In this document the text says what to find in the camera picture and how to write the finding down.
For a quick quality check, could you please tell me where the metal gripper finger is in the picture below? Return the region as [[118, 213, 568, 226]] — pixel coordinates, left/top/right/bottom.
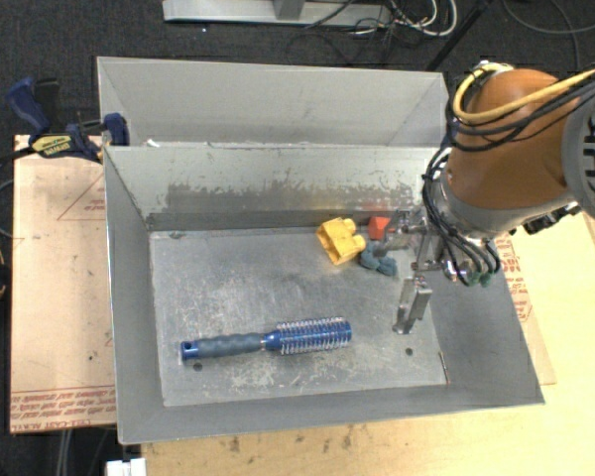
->
[[374, 209, 428, 259], [392, 275, 434, 336]]

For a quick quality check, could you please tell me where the red toy block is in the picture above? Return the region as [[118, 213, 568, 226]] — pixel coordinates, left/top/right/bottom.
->
[[367, 215, 394, 242]]

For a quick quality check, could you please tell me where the blue-grey soft toy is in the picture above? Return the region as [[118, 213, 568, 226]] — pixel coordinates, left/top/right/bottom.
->
[[358, 242, 400, 278]]

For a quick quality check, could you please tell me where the yellow toy block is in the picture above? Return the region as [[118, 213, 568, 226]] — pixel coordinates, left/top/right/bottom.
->
[[315, 217, 368, 267]]

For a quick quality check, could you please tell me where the blue round hairbrush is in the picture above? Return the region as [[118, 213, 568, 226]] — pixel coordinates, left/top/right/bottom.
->
[[179, 315, 354, 364]]

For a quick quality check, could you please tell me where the grey metal bin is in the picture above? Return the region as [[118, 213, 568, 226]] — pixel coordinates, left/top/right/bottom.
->
[[95, 56, 546, 446]]

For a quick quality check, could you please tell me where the brown cardboard board red print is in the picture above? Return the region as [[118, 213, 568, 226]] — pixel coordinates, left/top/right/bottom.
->
[[9, 133, 559, 436]]

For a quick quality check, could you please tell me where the black cylinder on white bracket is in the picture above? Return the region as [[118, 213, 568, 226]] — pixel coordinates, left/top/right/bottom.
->
[[522, 202, 582, 236]]

